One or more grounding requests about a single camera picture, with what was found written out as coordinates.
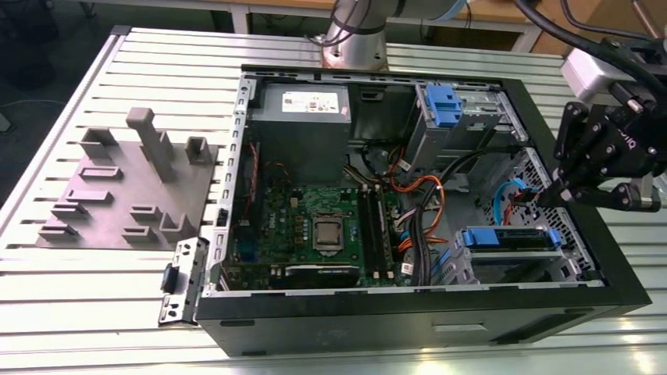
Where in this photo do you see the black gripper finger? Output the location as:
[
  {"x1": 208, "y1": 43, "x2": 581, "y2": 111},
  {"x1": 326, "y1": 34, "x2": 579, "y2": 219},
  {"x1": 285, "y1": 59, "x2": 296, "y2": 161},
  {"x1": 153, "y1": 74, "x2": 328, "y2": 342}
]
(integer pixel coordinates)
[
  {"x1": 536, "y1": 102, "x2": 595, "y2": 208},
  {"x1": 551, "y1": 175, "x2": 663, "y2": 214}
]

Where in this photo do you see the orange power wire black plug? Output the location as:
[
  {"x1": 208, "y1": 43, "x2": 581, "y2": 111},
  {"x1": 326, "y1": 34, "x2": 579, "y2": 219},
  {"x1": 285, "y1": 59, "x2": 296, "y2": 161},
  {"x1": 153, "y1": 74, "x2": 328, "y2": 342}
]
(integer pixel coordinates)
[{"x1": 512, "y1": 187, "x2": 544, "y2": 206}]

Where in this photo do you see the blue data wire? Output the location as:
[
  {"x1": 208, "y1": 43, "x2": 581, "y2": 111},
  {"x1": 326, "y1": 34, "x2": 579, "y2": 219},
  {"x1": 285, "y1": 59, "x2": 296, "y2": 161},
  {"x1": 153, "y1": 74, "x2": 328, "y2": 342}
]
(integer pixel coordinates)
[{"x1": 490, "y1": 179, "x2": 523, "y2": 228}]

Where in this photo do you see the hard disk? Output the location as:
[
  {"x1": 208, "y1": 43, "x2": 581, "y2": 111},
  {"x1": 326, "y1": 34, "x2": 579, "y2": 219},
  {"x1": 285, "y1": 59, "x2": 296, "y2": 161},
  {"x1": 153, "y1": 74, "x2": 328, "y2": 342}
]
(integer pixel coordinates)
[{"x1": 457, "y1": 227, "x2": 563, "y2": 251}]

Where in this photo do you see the metal disk bay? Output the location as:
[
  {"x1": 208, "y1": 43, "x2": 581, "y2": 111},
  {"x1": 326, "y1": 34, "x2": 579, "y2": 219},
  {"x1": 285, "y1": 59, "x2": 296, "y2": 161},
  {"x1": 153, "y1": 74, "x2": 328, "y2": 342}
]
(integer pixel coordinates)
[{"x1": 452, "y1": 226, "x2": 597, "y2": 286}]

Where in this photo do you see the metal optical drive cage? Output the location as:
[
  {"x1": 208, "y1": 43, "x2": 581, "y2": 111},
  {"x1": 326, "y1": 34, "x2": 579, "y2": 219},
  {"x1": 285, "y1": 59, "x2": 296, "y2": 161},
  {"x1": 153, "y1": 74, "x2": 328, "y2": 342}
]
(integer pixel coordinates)
[{"x1": 405, "y1": 80, "x2": 527, "y2": 173}]

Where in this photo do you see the blue drive latch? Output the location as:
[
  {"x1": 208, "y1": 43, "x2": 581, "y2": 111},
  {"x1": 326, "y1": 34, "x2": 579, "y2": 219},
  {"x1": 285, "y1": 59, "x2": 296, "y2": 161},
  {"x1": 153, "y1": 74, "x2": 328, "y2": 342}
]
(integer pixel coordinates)
[{"x1": 424, "y1": 84, "x2": 462, "y2": 128}]

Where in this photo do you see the light wooden desk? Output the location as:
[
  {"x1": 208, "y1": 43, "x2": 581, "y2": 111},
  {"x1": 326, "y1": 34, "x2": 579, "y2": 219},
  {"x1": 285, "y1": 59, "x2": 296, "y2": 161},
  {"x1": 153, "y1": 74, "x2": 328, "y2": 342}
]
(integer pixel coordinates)
[{"x1": 457, "y1": 0, "x2": 553, "y2": 54}]

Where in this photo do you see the black RAM slot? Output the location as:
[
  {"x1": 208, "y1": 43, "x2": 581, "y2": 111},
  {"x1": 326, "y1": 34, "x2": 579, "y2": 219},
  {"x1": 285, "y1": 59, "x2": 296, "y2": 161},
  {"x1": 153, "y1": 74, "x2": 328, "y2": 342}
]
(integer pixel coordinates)
[
  {"x1": 373, "y1": 186, "x2": 396, "y2": 277},
  {"x1": 360, "y1": 186, "x2": 381, "y2": 276}
]

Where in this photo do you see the CPU socket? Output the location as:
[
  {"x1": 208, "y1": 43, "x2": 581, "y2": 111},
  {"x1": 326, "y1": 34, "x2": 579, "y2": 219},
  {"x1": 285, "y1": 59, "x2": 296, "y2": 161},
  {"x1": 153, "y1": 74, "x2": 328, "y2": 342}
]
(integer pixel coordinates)
[{"x1": 310, "y1": 212, "x2": 354, "y2": 258}]

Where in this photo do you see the grey power supply unit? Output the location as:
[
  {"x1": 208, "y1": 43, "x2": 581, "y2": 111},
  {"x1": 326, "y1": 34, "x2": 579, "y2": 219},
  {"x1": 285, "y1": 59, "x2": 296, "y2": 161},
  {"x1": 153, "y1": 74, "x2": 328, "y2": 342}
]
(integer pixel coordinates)
[{"x1": 248, "y1": 82, "x2": 353, "y2": 188}]

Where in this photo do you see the silver CPU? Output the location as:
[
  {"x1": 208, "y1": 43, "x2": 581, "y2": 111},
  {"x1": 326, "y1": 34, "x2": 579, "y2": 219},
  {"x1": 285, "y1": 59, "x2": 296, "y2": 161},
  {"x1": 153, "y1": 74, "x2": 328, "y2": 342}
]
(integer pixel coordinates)
[{"x1": 316, "y1": 222, "x2": 348, "y2": 246}]

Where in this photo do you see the green motherboard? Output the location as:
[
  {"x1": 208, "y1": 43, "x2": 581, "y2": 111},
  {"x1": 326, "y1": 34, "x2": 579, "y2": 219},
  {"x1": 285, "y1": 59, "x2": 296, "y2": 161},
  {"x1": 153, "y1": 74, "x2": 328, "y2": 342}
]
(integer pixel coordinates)
[{"x1": 222, "y1": 185, "x2": 416, "y2": 291}]

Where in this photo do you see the black graphics card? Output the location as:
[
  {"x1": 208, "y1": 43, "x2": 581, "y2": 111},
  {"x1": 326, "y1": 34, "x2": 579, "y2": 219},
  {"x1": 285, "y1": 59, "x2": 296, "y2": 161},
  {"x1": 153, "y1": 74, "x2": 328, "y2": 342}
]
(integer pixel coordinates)
[{"x1": 269, "y1": 264, "x2": 361, "y2": 291}]

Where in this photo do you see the black open PC case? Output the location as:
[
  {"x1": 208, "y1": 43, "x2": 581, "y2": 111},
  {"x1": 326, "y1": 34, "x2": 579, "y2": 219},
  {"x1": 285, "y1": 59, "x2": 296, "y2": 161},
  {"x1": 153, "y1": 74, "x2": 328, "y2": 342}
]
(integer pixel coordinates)
[{"x1": 194, "y1": 64, "x2": 652, "y2": 357}]

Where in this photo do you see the grey parts rack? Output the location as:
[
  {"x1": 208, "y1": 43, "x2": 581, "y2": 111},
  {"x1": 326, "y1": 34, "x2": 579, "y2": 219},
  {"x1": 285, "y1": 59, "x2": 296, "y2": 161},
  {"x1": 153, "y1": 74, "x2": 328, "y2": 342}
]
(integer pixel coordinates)
[{"x1": 34, "y1": 107, "x2": 220, "y2": 251}]

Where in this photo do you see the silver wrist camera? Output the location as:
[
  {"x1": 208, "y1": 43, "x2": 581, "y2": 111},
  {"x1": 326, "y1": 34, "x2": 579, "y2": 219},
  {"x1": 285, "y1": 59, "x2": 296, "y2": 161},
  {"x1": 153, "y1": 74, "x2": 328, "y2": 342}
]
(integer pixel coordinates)
[{"x1": 560, "y1": 48, "x2": 640, "y2": 103}]

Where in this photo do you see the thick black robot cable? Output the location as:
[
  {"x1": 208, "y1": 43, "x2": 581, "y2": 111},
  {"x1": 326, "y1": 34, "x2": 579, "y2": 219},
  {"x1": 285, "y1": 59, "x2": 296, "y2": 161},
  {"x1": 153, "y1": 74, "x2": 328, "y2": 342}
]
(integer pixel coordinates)
[{"x1": 512, "y1": 0, "x2": 667, "y2": 102}]

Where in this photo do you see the orange wire bundle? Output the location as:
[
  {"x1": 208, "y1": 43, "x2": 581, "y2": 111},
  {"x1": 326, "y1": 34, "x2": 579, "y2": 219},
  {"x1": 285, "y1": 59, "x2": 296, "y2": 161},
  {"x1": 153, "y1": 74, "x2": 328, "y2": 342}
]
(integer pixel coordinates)
[{"x1": 388, "y1": 175, "x2": 450, "y2": 255}]

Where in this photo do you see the black cable bundle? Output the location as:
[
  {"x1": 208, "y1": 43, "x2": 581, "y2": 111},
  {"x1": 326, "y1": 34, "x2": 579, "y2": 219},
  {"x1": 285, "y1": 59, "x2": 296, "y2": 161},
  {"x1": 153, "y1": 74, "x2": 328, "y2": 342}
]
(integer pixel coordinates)
[{"x1": 406, "y1": 146, "x2": 520, "y2": 286}]

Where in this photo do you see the thin red wire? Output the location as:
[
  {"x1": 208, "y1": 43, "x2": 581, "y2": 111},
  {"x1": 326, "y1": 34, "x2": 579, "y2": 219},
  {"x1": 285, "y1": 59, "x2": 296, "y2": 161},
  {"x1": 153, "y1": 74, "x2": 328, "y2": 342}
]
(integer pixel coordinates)
[{"x1": 248, "y1": 141, "x2": 262, "y2": 201}]

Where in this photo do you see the white metal desk frame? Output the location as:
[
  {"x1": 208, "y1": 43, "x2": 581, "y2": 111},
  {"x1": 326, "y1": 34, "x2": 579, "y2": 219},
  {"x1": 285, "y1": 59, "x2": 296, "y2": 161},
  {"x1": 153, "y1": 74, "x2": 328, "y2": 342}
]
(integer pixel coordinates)
[{"x1": 206, "y1": 0, "x2": 334, "y2": 34}]

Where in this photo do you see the metal expansion slot bracket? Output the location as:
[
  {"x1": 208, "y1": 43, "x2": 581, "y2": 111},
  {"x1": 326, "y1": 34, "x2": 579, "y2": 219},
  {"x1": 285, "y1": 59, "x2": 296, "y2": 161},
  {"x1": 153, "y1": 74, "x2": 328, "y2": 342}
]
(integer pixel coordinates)
[{"x1": 154, "y1": 237, "x2": 210, "y2": 327}]

